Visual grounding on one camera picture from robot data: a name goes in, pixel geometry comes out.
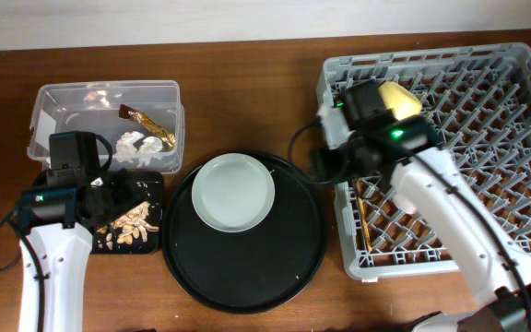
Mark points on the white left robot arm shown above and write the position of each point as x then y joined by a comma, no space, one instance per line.
52,289

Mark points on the grey round plate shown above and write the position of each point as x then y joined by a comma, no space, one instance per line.
233,192

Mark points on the peanut shells and rice scraps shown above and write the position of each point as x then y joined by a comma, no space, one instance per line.
137,231

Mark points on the clear plastic waste bin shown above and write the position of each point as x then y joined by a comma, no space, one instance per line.
93,107

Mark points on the gold foil snack wrapper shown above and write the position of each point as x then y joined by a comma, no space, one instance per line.
131,114

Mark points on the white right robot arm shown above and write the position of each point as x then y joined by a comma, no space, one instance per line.
497,270

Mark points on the yellow bowl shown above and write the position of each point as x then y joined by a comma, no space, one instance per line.
401,102

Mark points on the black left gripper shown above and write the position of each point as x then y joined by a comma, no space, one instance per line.
122,183

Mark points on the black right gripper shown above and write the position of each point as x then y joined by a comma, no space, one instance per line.
330,167

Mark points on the wooden chopstick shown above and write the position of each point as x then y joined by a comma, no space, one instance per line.
359,186

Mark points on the round black tray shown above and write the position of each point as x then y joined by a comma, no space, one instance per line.
251,271

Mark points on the grey dishwasher rack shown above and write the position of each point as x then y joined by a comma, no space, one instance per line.
478,98

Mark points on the black rectangular tray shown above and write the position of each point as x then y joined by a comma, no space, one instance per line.
41,217

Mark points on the pink plastic cup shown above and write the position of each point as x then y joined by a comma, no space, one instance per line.
406,201

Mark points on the white paper napkin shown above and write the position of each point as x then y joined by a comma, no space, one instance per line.
134,147

